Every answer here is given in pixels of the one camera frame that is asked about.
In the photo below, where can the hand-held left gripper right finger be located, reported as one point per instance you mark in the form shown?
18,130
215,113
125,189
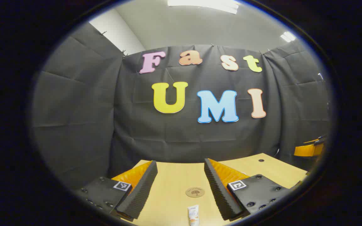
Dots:
218,191

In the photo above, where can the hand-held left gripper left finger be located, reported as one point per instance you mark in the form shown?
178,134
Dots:
140,191

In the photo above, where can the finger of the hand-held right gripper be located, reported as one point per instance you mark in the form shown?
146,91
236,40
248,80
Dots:
308,150
320,141

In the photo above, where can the round cork coaster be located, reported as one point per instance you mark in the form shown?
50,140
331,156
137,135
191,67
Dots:
195,192

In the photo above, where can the white toothpaste tube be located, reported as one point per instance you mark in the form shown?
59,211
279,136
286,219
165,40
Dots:
193,215

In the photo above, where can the light wooden desktop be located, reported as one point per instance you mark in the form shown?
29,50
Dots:
174,179

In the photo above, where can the black backdrop cloth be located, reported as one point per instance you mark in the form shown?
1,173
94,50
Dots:
168,135

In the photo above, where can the ceiling light panel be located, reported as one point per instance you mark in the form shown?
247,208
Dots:
287,36

